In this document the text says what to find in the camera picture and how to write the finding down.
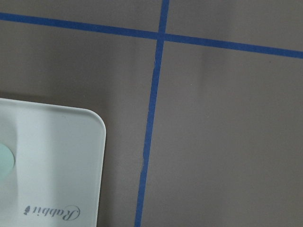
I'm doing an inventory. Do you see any light green cup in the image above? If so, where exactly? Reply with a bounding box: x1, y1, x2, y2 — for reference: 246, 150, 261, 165
0, 143, 15, 179

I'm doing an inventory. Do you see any cream rabbit tray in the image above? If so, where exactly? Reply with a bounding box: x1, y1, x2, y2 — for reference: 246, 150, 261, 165
0, 98, 106, 227

